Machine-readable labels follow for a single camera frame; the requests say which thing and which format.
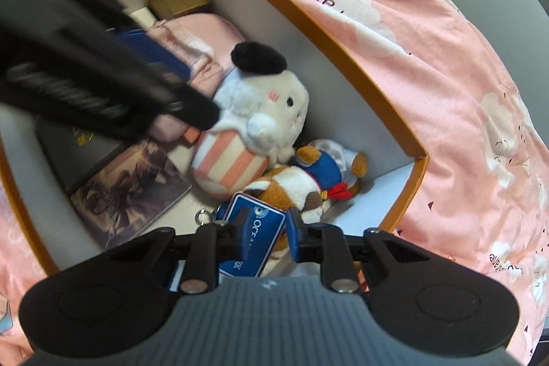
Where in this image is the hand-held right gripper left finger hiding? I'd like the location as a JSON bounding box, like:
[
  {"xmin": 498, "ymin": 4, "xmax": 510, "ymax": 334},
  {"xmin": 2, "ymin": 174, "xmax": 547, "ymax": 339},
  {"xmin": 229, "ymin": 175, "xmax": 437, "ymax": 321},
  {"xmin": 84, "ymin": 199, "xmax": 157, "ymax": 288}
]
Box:
[{"xmin": 107, "ymin": 206, "xmax": 252, "ymax": 295}]

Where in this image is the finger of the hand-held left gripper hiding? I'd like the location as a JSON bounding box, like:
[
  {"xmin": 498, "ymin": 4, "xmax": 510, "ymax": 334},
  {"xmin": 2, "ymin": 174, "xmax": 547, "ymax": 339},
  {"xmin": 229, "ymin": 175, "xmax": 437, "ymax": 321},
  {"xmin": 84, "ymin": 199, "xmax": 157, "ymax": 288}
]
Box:
[
  {"xmin": 145, "ymin": 61, "xmax": 221, "ymax": 132},
  {"xmin": 112, "ymin": 28, "xmax": 190, "ymax": 82}
]

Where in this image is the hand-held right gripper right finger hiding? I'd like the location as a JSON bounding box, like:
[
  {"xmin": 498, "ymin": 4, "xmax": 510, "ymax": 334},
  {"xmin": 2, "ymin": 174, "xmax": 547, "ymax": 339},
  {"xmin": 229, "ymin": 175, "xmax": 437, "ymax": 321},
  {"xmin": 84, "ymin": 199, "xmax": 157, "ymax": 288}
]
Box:
[{"xmin": 287, "ymin": 206, "xmax": 432, "ymax": 295}]

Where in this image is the blue tag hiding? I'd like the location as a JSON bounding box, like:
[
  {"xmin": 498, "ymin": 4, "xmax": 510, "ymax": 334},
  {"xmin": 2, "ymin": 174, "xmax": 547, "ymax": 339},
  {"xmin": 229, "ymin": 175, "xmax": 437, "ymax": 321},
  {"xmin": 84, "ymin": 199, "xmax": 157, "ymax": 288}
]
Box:
[{"xmin": 218, "ymin": 193, "xmax": 287, "ymax": 278}]

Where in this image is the calico cat plush toy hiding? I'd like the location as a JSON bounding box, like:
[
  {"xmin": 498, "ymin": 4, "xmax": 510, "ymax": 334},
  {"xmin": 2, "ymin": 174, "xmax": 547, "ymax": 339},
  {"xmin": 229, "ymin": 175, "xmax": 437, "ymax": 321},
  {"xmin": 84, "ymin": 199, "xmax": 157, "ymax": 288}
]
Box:
[{"xmin": 241, "ymin": 139, "xmax": 370, "ymax": 222}]

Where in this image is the pink wallet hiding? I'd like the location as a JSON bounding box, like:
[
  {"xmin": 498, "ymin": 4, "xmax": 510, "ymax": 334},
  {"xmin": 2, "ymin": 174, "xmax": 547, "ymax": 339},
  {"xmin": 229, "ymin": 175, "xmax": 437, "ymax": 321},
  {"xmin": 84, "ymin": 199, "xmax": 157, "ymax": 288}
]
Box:
[{"xmin": 146, "ymin": 13, "xmax": 248, "ymax": 144}]

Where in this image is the white plush toy black hat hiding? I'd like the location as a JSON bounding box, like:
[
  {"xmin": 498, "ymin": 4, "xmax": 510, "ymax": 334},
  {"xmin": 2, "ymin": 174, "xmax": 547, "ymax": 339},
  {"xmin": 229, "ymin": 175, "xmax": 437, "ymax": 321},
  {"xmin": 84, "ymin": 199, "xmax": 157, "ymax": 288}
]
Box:
[{"xmin": 190, "ymin": 41, "xmax": 310, "ymax": 200}]

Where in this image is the illustrated picture book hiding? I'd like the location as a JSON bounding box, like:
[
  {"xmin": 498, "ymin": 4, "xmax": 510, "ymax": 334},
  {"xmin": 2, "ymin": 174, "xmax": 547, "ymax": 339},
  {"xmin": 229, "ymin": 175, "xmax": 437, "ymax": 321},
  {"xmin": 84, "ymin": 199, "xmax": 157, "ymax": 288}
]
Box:
[{"xmin": 70, "ymin": 138, "xmax": 193, "ymax": 249}]

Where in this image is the black book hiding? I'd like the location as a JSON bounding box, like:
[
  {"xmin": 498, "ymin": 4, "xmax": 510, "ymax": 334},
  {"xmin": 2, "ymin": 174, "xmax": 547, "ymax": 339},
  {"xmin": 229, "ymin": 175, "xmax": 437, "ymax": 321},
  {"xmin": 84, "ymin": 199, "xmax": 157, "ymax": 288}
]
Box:
[{"xmin": 36, "ymin": 116, "xmax": 143, "ymax": 195}]

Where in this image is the orange cardboard box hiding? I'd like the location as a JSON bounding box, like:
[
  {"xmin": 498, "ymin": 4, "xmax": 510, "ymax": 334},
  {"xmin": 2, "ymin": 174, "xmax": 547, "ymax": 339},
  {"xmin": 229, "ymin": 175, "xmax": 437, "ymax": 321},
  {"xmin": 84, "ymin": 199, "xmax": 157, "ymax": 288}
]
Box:
[{"xmin": 0, "ymin": 0, "xmax": 430, "ymax": 276}]

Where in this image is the flat white box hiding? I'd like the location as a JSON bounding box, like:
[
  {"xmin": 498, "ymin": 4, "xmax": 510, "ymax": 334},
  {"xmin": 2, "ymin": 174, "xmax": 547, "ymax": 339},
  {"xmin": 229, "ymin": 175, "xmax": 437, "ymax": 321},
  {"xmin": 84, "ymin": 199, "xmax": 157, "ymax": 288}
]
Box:
[{"xmin": 128, "ymin": 7, "xmax": 157, "ymax": 29}]

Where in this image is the pink printed blanket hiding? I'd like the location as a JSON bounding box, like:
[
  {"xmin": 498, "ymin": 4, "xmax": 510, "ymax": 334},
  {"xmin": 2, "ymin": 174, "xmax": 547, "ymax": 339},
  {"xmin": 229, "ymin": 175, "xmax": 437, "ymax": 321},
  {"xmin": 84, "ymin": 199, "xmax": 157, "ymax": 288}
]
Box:
[{"xmin": 0, "ymin": 0, "xmax": 549, "ymax": 354}]

